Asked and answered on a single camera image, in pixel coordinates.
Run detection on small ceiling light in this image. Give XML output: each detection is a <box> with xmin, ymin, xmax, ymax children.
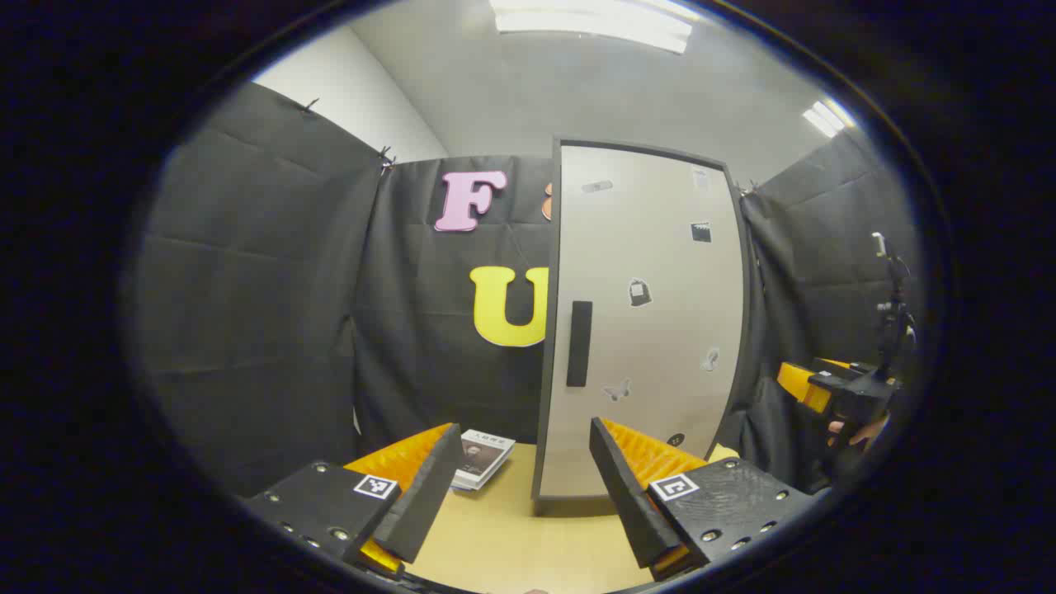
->
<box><xmin>802</xmin><ymin>99</ymin><xmax>859</xmax><ymax>139</ymax></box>

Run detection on long ceiling light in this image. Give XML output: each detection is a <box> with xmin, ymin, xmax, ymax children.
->
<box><xmin>489</xmin><ymin>0</ymin><xmax>694</xmax><ymax>54</ymax></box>

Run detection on grey cabinet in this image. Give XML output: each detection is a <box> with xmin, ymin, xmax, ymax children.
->
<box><xmin>532</xmin><ymin>136</ymin><xmax>756</xmax><ymax>517</ymax></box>

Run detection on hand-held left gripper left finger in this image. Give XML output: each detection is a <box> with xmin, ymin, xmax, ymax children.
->
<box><xmin>245</xmin><ymin>422</ymin><xmax>465</xmax><ymax>578</ymax></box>

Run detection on white booklet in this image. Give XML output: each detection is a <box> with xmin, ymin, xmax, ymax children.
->
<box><xmin>450</xmin><ymin>428</ymin><xmax>516</xmax><ymax>492</ymax></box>

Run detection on black backdrop cloth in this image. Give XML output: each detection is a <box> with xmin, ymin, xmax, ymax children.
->
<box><xmin>136</xmin><ymin>81</ymin><xmax>925</xmax><ymax>496</ymax></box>

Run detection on beige cabinet door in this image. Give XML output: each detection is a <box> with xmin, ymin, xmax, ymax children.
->
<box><xmin>540</xmin><ymin>144</ymin><xmax>746</xmax><ymax>498</ymax></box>

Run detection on black tripod stand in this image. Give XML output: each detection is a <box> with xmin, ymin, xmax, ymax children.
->
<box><xmin>870</xmin><ymin>231</ymin><xmax>918</xmax><ymax>384</ymax></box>

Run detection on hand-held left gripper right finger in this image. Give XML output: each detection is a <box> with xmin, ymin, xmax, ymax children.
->
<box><xmin>589</xmin><ymin>417</ymin><xmax>818</xmax><ymax>582</ymax></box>

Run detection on black cabinet door handle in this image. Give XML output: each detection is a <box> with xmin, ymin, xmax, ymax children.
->
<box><xmin>566</xmin><ymin>301</ymin><xmax>593</xmax><ymax>388</ymax></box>

